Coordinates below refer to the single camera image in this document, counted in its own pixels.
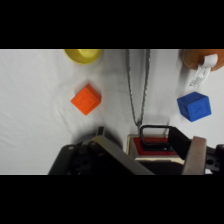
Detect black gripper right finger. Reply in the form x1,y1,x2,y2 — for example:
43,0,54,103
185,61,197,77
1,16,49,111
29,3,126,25
166,125,208,176

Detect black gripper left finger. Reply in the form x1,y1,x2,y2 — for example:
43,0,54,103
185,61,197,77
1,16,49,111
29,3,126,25
89,125,156,176

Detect beige wooden drawer cabinet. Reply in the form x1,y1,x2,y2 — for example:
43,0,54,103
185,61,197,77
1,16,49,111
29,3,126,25
125,133,186,168

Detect blue cube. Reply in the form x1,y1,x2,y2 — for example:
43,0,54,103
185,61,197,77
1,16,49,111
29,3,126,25
176,91,213,122

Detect orange cube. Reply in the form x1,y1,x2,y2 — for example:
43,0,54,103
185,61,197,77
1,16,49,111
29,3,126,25
70,83,102,116

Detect brown plush toy with tag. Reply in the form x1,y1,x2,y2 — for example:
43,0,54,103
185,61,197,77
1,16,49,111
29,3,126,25
181,49,224,92

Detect yellow bowl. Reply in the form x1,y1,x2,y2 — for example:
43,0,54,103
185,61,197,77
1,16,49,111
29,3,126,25
64,49,103,65

